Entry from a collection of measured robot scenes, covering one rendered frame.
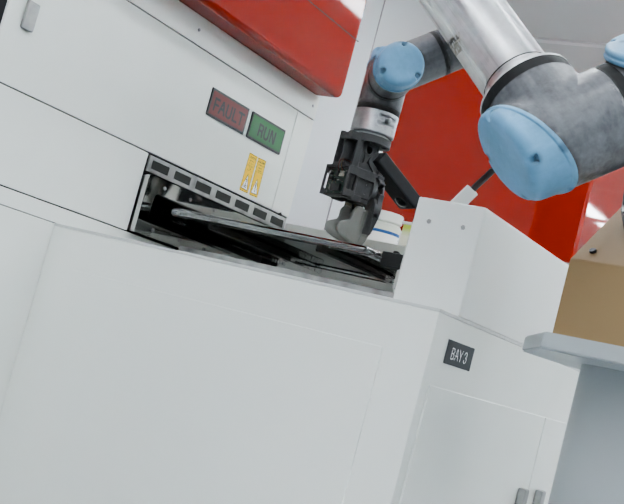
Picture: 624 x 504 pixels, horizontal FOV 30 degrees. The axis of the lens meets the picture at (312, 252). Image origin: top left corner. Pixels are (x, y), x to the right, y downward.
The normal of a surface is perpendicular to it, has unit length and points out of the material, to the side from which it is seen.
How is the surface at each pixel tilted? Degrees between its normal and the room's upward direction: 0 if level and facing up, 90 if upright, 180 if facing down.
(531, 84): 77
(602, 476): 90
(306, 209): 90
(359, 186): 90
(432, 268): 90
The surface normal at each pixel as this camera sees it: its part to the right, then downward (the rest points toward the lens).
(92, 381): -0.47, -0.21
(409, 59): 0.10, -0.07
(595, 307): -0.65, -0.24
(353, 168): 0.53, 0.06
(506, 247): 0.84, 0.18
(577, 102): -0.08, -0.47
